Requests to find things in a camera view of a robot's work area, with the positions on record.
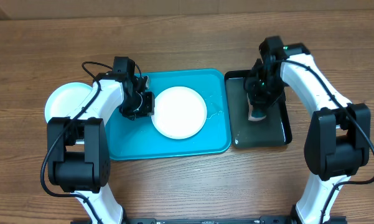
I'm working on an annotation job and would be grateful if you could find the teal sponge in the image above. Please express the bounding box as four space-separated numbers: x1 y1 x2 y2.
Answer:
247 97 266 122

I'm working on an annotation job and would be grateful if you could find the pink plate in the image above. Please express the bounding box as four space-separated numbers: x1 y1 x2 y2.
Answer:
151 86 207 140

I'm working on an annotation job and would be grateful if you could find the light blue plate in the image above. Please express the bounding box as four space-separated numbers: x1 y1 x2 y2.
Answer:
44 82 92 123

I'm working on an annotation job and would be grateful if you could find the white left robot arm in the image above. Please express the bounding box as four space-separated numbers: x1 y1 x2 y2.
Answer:
40 57 154 223

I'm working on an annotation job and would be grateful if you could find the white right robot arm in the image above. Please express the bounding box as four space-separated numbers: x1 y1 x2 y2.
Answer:
243 36 374 223

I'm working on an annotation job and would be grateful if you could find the teal plastic tray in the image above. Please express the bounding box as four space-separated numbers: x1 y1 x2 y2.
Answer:
105 69 231 161

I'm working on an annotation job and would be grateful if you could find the black plastic tray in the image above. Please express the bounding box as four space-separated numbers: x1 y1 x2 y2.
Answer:
224 70 292 149

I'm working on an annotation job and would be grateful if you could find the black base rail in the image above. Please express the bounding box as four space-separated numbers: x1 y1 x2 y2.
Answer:
71 215 349 224

